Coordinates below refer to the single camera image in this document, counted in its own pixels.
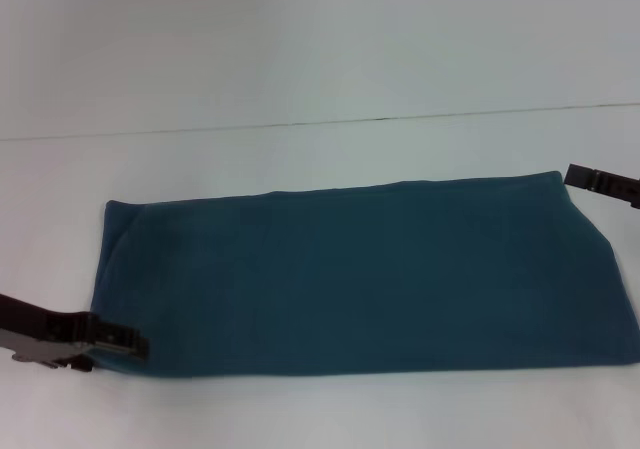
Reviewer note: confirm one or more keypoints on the teal t-shirt with FREE print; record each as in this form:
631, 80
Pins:
350, 279

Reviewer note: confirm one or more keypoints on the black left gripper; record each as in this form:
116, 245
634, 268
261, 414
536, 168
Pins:
45, 331

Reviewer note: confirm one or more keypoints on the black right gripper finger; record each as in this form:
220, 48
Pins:
600, 181

